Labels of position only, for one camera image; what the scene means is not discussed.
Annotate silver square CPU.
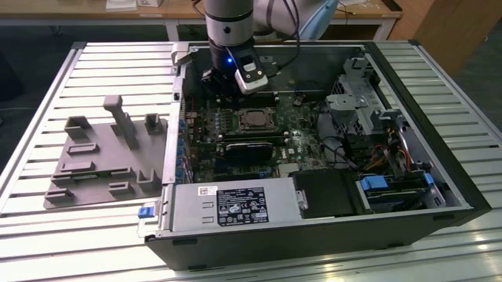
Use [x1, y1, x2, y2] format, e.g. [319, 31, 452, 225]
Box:
[243, 112, 268, 126]

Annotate CPU socket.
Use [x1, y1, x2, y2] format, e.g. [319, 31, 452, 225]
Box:
[233, 108, 278, 132]

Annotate pale blue teach pendant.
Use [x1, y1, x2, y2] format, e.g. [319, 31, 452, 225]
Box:
[299, 0, 339, 41]

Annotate black graphics card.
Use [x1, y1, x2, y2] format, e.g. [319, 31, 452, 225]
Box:
[219, 142, 274, 164]

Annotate green motherboard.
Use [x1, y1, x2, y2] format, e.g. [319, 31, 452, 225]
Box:
[177, 88, 334, 184]

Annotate grey metal drive cage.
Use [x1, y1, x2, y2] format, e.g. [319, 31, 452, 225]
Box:
[324, 57, 404, 139]

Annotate wooden desk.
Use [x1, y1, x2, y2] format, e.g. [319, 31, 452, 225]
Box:
[0, 0, 404, 42]

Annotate grey plastic parts rack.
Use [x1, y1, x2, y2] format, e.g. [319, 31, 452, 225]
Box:
[43, 95, 169, 210]

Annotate silver power supply unit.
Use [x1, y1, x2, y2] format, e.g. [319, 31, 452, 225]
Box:
[169, 177, 306, 236]

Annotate black plastic shroud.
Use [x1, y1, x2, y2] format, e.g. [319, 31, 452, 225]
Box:
[290, 169, 371, 220]

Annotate hard disk in blue carrier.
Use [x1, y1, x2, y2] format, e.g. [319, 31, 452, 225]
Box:
[356, 173, 436, 215]

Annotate wooden cabinet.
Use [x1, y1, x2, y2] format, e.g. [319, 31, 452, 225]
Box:
[387, 0, 502, 76]

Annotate black open PC case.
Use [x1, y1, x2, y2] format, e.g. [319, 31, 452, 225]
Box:
[143, 39, 494, 273]

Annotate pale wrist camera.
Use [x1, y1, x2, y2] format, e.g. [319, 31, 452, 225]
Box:
[233, 51, 269, 95]

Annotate black camera cable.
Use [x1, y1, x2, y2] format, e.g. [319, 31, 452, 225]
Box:
[269, 0, 303, 78]

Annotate coloured wire bundle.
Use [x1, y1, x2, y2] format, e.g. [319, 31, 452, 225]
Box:
[362, 140, 415, 179]

